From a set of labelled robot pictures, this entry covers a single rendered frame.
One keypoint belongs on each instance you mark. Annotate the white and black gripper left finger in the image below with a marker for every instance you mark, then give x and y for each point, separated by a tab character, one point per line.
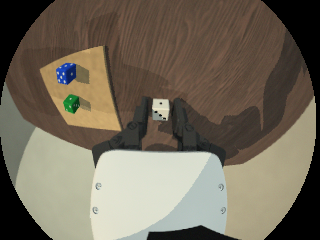
129	136

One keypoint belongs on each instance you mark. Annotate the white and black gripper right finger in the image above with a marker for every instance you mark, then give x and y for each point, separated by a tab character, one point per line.
188	138

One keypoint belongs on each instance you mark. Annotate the tan mat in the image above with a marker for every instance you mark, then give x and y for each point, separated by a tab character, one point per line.
91	85

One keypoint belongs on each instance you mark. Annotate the white die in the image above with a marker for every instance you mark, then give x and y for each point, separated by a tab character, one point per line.
160	109

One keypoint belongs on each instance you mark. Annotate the blue die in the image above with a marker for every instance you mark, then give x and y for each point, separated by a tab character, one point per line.
66	73

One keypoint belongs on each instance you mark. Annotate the green die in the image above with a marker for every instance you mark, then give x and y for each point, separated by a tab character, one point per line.
71	103

